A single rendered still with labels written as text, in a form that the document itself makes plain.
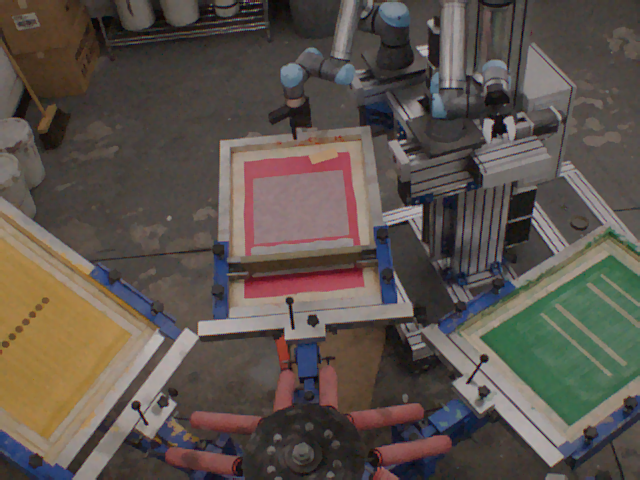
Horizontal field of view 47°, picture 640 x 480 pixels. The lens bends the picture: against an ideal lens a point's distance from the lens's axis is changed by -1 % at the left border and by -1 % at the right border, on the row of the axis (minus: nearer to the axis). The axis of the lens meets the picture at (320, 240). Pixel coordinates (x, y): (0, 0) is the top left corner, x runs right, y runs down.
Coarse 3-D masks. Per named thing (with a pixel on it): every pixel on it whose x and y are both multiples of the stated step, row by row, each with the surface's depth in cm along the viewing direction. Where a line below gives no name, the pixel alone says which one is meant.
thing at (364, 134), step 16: (352, 128) 286; (368, 128) 285; (224, 144) 287; (240, 144) 286; (256, 144) 285; (272, 144) 286; (288, 144) 287; (304, 144) 287; (368, 144) 281; (224, 160) 282; (368, 160) 276; (224, 176) 277; (368, 176) 272; (224, 192) 273; (224, 208) 269; (224, 224) 265; (224, 240) 261; (304, 304) 244; (320, 304) 243; (336, 304) 243; (352, 304) 242; (368, 304) 242; (384, 304) 242
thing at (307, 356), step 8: (304, 344) 230; (312, 344) 230; (304, 352) 228; (312, 352) 228; (304, 360) 227; (312, 360) 227; (304, 368) 225; (312, 368) 225; (304, 376) 224; (312, 376) 224
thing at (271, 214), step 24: (264, 168) 283; (288, 168) 282; (264, 192) 276; (288, 192) 275; (264, 216) 270; (288, 216) 269; (264, 240) 264; (288, 240) 263; (264, 288) 253; (288, 288) 252
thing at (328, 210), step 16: (304, 160) 283; (336, 160) 282; (304, 176) 279; (320, 176) 278; (336, 176) 278; (304, 192) 275; (320, 192) 274; (336, 192) 273; (352, 192) 273; (304, 208) 270; (320, 208) 270; (336, 208) 269; (352, 208) 269; (304, 224) 266; (320, 224) 266; (336, 224) 265; (352, 224) 265; (304, 240) 262; (304, 272) 255; (320, 272) 254; (336, 272) 254; (352, 272) 253; (320, 288) 251; (336, 288) 250
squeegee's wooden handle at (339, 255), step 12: (288, 252) 248; (300, 252) 247; (312, 252) 247; (324, 252) 246; (336, 252) 246; (348, 252) 246; (360, 252) 246; (252, 264) 247; (264, 264) 248; (276, 264) 248; (288, 264) 249; (300, 264) 249; (312, 264) 250; (324, 264) 250; (336, 264) 251
